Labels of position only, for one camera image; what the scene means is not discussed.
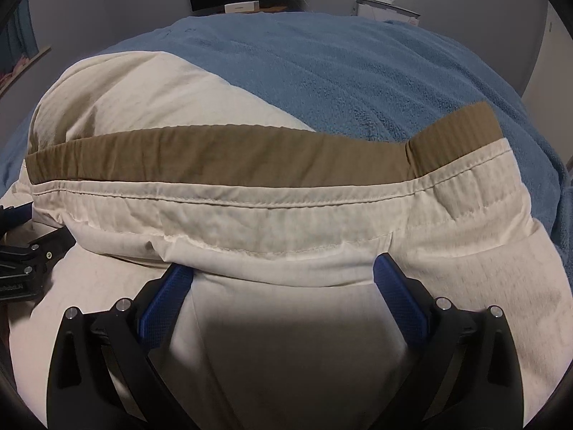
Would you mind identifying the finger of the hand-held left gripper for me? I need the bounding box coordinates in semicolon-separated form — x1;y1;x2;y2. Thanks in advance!
0;203;37;234
13;228;78;279

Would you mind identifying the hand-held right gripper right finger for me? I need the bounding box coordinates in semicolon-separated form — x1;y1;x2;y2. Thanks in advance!
373;253;524;430

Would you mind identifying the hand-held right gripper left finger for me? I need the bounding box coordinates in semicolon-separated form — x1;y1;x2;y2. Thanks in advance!
47;263;202;430

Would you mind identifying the cream hooded jacket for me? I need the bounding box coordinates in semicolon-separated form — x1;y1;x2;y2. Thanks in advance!
0;49;573;430

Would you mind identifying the wooden board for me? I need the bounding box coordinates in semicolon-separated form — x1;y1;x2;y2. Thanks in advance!
0;47;53;98

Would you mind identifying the blue curtain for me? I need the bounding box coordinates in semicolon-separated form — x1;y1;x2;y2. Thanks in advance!
0;4;37;75

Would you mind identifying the blue fleece blanket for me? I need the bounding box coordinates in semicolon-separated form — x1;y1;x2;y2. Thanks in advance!
0;11;573;278

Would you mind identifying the white door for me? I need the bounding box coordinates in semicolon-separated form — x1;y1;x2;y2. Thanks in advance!
518;0;573;101

